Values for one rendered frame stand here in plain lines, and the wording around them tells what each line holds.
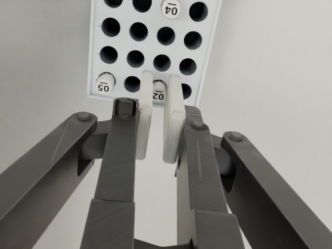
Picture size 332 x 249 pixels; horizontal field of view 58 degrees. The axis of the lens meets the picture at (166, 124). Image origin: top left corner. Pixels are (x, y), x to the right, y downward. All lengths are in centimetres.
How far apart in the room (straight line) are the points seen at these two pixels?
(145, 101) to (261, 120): 15
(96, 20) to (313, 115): 21
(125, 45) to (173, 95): 6
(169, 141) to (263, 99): 14
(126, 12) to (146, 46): 3
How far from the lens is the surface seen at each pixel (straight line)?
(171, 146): 16
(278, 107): 29
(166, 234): 36
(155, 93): 21
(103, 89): 21
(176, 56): 22
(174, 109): 15
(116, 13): 22
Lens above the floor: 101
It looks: 64 degrees down
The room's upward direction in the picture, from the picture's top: 177 degrees clockwise
